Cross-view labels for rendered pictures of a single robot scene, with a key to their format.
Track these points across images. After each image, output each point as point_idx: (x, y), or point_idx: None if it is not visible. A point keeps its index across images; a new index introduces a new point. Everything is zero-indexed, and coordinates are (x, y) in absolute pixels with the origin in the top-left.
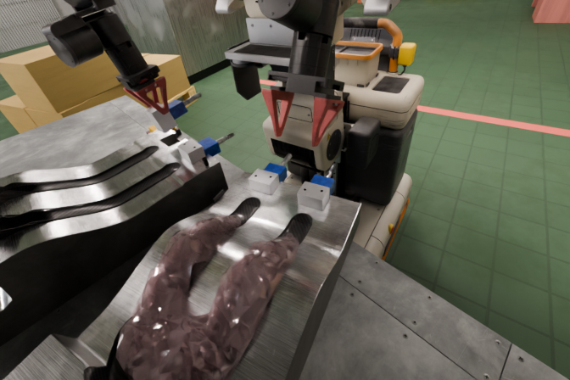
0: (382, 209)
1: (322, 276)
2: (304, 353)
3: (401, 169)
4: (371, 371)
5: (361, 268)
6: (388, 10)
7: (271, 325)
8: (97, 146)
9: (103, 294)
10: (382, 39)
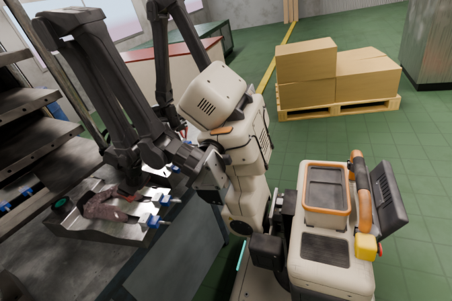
0: None
1: (102, 230)
2: (94, 238)
3: None
4: (89, 261)
5: (124, 253)
6: (194, 187)
7: (91, 221)
8: None
9: None
10: (385, 210)
